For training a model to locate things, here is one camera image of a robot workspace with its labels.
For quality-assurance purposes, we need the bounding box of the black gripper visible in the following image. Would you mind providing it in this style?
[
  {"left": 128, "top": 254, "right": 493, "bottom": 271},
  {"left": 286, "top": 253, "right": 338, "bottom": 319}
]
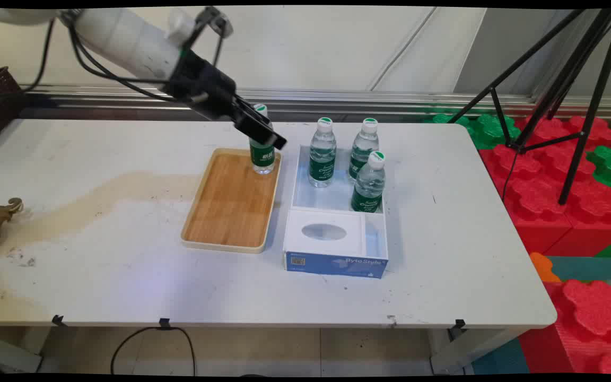
[{"left": 167, "top": 49, "right": 288, "bottom": 151}]

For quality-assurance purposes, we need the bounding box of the water bottle with green label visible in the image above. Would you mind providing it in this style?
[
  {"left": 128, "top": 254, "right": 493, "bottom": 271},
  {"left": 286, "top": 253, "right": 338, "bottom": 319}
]
[
  {"left": 348, "top": 117, "right": 380, "bottom": 182},
  {"left": 308, "top": 117, "right": 337, "bottom": 188},
  {"left": 351, "top": 151, "right": 387, "bottom": 214},
  {"left": 249, "top": 103, "right": 276, "bottom": 175}
]

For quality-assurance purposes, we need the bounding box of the bamboo serving tray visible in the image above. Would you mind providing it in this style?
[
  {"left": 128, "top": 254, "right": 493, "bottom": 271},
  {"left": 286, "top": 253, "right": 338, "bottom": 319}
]
[{"left": 180, "top": 148, "right": 283, "bottom": 254}]

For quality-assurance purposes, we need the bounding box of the white and blue cardboard box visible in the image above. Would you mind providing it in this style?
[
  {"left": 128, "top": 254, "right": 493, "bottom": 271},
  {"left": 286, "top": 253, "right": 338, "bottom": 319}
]
[{"left": 283, "top": 144, "right": 390, "bottom": 280}]

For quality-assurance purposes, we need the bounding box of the green foam block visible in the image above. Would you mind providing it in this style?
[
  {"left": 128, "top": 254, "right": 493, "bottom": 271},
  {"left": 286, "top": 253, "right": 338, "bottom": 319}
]
[
  {"left": 425, "top": 111, "right": 522, "bottom": 150},
  {"left": 586, "top": 145, "right": 611, "bottom": 206}
]

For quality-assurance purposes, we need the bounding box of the large red foam block stack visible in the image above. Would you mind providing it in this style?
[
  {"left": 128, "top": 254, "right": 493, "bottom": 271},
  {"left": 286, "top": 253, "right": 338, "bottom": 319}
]
[{"left": 478, "top": 115, "right": 611, "bottom": 257}]

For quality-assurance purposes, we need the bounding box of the white table leg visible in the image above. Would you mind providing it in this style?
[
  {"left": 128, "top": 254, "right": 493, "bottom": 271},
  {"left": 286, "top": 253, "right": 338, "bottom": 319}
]
[
  {"left": 429, "top": 326, "right": 529, "bottom": 375},
  {"left": 0, "top": 326, "right": 54, "bottom": 374}
]

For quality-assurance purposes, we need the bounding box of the orange foam piece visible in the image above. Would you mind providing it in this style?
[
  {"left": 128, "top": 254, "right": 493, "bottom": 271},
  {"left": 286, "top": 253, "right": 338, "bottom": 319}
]
[{"left": 529, "top": 252, "right": 562, "bottom": 283}]

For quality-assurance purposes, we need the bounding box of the black tripod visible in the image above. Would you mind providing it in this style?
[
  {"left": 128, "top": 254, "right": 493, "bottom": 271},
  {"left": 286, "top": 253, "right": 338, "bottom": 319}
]
[{"left": 446, "top": 8, "right": 611, "bottom": 205}]

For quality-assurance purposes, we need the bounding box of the blue floor mat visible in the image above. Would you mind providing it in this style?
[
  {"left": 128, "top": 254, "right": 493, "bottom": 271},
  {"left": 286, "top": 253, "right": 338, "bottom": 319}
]
[{"left": 471, "top": 338, "right": 530, "bottom": 375}]

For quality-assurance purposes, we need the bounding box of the teal foam mat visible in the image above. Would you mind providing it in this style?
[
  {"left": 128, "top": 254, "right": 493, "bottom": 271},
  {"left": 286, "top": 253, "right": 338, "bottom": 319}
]
[{"left": 547, "top": 256, "right": 611, "bottom": 282}]

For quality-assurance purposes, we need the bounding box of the wrist camera with black bracket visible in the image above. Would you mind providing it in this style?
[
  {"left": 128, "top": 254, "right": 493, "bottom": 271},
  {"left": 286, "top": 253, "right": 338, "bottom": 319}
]
[{"left": 168, "top": 6, "right": 233, "bottom": 54}]

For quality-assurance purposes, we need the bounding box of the metal window rail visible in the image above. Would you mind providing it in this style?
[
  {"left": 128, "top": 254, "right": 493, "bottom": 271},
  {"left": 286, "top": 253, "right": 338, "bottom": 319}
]
[{"left": 22, "top": 85, "right": 611, "bottom": 120}]

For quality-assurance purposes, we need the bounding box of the black cable looped along arm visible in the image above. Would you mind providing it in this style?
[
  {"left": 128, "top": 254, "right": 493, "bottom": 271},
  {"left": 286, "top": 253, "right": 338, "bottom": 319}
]
[{"left": 67, "top": 13, "right": 208, "bottom": 104}]

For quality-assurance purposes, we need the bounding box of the black cable behind arm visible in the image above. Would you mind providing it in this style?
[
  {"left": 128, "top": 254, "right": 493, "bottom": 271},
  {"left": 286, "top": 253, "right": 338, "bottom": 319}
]
[{"left": 19, "top": 19, "right": 56, "bottom": 93}]

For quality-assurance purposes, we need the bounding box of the black cable under table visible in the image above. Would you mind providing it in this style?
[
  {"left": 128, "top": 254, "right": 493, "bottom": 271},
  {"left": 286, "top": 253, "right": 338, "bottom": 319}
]
[{"left": 110, "top": 326, "right": 196, "bottom": 376}]

